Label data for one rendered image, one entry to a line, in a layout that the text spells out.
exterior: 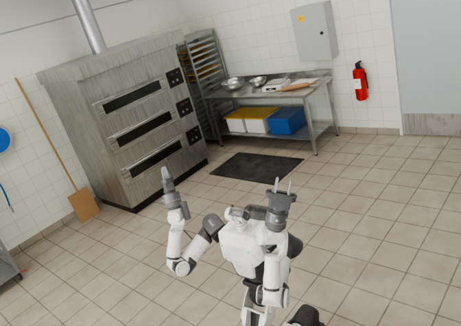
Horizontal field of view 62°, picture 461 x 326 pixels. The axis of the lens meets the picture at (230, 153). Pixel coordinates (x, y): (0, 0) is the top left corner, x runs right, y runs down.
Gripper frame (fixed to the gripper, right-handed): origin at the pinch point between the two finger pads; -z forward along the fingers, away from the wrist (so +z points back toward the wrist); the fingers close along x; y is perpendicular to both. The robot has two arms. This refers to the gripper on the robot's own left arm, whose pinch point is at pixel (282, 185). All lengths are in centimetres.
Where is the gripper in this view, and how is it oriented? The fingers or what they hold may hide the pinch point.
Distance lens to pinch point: 154.9
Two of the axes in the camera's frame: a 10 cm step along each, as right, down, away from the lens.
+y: 1.2, -3.0, 9.5
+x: -9.8, -1.7, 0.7
